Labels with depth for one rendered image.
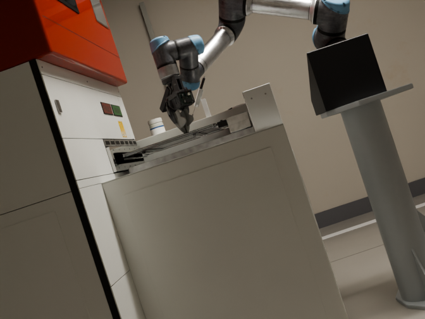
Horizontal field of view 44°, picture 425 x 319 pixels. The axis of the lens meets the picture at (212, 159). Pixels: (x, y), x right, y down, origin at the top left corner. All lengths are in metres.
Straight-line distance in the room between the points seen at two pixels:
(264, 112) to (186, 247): 0.50
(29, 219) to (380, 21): 3.55
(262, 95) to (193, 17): 2.69
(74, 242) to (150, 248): 0.27
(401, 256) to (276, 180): 0.71
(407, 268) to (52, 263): 1.32
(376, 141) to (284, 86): 2.28
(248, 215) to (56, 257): 0.60
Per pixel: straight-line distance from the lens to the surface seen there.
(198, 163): 1.70
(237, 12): 2.28
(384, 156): 2.12
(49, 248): 1.64
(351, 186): 4.39
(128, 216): 1.76
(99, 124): 1.97
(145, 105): 4.27
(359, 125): 2.12
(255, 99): 1.75
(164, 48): 1.96
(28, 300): 1.71
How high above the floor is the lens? 0.77
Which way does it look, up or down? level
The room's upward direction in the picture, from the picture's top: 18 degrees counter-clockwise
